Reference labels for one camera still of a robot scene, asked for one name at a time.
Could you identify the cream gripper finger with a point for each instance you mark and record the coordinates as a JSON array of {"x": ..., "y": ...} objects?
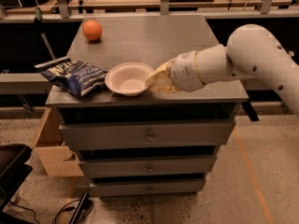
[
  {"x": 160, "y": 82},
  {"x": 165, "y": 68}
]

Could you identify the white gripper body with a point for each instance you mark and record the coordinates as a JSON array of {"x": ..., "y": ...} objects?
[{"x": 186, "y": 70}]

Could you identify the white paper bowl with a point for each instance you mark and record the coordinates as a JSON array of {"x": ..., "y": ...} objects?
[{"x": 128, "y": 78}]

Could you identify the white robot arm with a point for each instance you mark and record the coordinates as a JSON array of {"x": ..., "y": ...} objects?
[{"x": 251, "y": 51}]

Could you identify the blue chip bag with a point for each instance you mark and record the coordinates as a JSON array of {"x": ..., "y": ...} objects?
[{"x": 75, "y": 77}]

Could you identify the top grey drawer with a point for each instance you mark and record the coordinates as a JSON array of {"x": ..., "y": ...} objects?
[{"x": 138, "y": 135}]

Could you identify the grey drawer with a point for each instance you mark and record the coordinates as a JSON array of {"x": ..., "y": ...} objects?
[
  {"x": 147, "y": 188},
  {"x": 138, "y": 135},
  {"x": 147, "y": 166}
]

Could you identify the orange fruit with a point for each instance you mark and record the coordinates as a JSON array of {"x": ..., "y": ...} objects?
[{"x": 92, "y": 30}]

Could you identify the middle grey drawer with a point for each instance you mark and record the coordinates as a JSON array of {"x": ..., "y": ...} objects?
[{"x": 147, "y": 166}]

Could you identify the bottom grey drawer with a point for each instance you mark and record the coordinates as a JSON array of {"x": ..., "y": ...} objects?
[{"x": 147, "y": 188}]

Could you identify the wooden box on floor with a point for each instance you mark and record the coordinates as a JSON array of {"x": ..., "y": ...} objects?
[{"x": 56, "y": 157}]

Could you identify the black bin on floor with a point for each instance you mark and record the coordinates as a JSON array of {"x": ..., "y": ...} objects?
[{"x": 13, "y": 170}]

